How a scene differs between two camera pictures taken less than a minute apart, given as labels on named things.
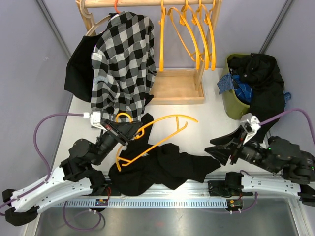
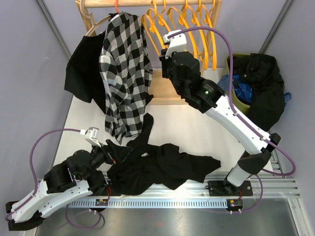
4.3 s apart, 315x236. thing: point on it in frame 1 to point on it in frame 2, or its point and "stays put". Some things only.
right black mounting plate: (227, 189) stays put
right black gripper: (225, 144) to (165, 62)
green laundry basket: (235, 106) stays put
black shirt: (262, 73) stays put
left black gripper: (126, 130) to (117, 153)
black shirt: (140, 165) stays put
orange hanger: (121, 161) to (149, 26)
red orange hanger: (115, 6) stays put
